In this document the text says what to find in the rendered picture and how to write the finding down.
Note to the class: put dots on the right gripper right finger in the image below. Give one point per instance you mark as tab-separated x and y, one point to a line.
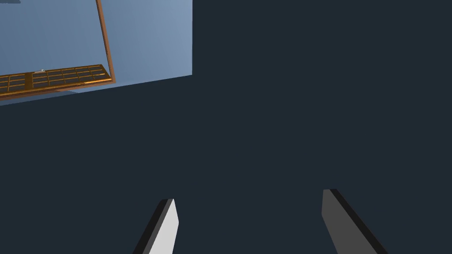
344	225

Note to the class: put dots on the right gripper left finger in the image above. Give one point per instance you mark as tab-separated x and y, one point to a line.
163	231

